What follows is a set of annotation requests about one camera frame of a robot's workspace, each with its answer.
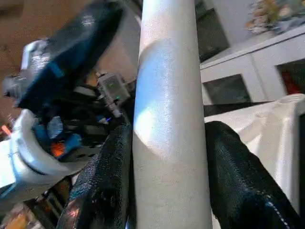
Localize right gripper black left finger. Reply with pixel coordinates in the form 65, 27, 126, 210
55, 123, 134, 229

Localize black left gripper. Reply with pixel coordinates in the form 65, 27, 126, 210
17, 6, 130, 166

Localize white plastic table leg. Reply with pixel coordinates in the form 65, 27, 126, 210
132, 0, 213, 229

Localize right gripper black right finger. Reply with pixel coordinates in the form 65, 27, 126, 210
204, 120, 301, 229

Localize grey device box green light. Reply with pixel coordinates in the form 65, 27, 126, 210
96, 73, 131, 118

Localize speckled ornament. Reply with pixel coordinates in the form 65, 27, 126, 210
246, 0, 305, 34

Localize white cabinet glass doors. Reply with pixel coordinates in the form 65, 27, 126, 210
199, 30, 305, 107

